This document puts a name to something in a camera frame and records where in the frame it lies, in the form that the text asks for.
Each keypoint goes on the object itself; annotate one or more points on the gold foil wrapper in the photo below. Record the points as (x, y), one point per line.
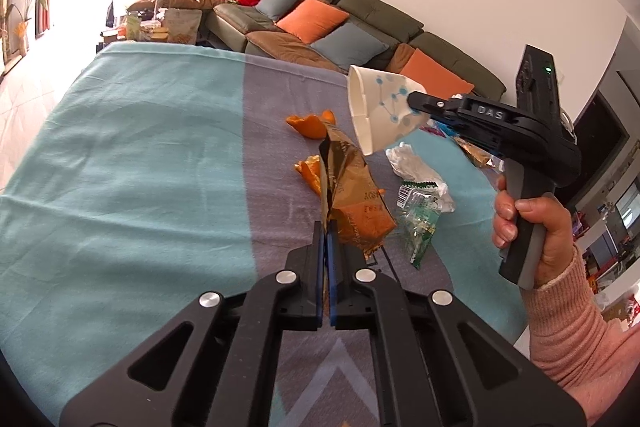
(355, 197)
(477, 156)

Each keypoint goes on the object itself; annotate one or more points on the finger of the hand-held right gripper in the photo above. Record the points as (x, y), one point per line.
(445, 122)
(432, 102)

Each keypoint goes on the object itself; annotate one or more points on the beige snack box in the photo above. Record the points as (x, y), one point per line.
(181, 24)

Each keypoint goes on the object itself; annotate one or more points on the orange cushion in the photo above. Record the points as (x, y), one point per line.
(435, 74)
(312, 19)

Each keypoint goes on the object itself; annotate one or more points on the cluttered coffee table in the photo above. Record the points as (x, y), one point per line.
(150, 34)

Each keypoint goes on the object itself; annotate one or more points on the tall leafy plant yellow pot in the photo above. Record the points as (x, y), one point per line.
(22, 34)

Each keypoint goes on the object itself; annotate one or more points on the orange peel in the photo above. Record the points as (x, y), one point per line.
(311, 174)
(307, 128)

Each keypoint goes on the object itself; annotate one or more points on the white paper cup blue print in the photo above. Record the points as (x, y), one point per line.
(380, 107)

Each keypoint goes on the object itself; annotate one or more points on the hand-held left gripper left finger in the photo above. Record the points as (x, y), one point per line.
(320, 267)

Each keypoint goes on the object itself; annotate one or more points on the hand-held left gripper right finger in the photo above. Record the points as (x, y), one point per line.
(334, 277)

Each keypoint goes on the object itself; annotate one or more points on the clear wrapper with barcode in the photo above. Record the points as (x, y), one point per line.
(417, 196)

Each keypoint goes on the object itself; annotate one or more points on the green snack wrapper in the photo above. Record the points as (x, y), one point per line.
(422, 232)

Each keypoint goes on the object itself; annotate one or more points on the green brown sectional sofa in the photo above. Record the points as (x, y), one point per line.
(380, 14)

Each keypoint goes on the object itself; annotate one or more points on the person's right forearm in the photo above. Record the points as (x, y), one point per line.
(575, 337)

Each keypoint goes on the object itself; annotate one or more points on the teal grey printed blanket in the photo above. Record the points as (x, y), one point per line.
(150, 167)

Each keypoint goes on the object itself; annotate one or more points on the crumpled white tissue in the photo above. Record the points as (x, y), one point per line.
(410, 159)

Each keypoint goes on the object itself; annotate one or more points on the person's right hand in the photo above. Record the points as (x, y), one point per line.
(555, 232)

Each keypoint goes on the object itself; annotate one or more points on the red flat packet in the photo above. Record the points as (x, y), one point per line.
(442, 132)

